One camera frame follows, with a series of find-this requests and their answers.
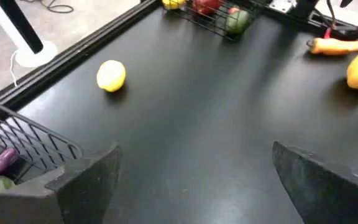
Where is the green avocado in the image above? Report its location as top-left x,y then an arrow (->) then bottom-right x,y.
225,10 -> 251,34

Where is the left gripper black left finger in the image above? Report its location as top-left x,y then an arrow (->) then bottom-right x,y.
0,141 -> 123,224

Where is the white black pole stand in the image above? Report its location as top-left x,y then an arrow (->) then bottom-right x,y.
0,0 -> 58,68

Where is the yellow lemon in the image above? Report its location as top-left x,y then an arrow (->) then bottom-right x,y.
162,0 -> 186,10
96,59 -> 127,93

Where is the black table mat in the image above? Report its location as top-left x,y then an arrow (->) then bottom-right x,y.
0,6 -> 358,224

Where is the white floor cable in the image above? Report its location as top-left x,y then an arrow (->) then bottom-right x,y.
9,49 -> 20,88

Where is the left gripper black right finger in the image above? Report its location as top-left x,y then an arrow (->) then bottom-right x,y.
272,140 -> 358,224

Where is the black wire basket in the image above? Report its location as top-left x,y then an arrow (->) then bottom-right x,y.
162,0 -> 269,41
0,95 -> 84,190

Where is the black floor cable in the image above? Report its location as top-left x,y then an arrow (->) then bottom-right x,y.
20,0 -> 75,14

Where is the orange carrot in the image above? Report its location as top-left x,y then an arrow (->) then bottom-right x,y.
306,37 -> 358,56

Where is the dark red round fruit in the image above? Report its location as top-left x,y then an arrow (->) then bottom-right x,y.
192,0 -> 224,16

